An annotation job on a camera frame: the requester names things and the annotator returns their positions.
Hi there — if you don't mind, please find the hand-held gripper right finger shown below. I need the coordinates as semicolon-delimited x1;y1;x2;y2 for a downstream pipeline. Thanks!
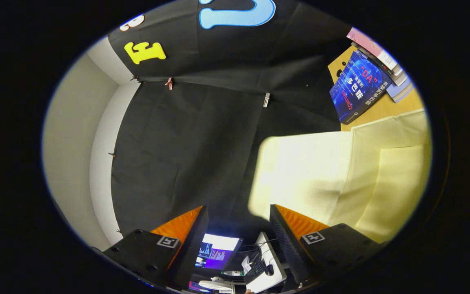
270;204;386;286

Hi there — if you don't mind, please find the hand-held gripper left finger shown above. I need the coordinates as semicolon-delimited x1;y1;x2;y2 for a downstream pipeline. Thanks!
102;205;210;288

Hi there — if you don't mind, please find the green fabric storage box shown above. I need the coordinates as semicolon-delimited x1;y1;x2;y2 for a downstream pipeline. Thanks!
248;109;432;244

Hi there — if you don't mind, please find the computer monitor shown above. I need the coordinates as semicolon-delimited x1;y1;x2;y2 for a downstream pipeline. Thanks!
195;233;243;270

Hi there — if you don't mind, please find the white desk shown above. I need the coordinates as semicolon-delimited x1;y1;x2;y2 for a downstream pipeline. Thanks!
241;232;288;294

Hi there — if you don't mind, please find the black keyboard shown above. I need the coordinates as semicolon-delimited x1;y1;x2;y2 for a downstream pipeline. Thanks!
243;259;267;285

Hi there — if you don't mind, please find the black backdrop cloth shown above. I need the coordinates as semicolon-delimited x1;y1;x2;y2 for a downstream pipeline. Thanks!
108;0;358;241

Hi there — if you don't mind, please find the dark blue book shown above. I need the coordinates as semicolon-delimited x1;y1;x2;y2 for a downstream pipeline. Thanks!
329;51;393;125

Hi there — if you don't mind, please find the light blue book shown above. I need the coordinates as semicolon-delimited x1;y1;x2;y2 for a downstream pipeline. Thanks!
386;78;415;103

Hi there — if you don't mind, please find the pink cover book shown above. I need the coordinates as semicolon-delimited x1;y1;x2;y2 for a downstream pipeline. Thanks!
346;27;403;76

